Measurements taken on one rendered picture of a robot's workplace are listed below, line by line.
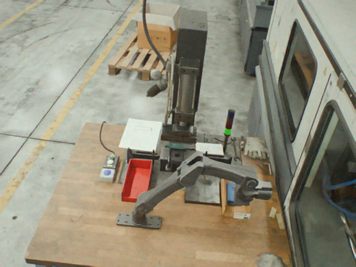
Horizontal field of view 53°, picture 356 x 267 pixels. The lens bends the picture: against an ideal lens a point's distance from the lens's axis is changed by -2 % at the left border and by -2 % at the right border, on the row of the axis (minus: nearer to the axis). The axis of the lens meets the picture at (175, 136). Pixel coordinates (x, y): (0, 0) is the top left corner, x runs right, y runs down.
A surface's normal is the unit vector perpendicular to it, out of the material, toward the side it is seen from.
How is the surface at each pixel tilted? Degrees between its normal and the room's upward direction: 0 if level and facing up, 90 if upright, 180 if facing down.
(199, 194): 0
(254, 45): 90
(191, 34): 90
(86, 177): 0
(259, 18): 90
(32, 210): 0
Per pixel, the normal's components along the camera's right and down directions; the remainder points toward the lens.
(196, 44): -0.07, 0.59
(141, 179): 0.07, -0.80
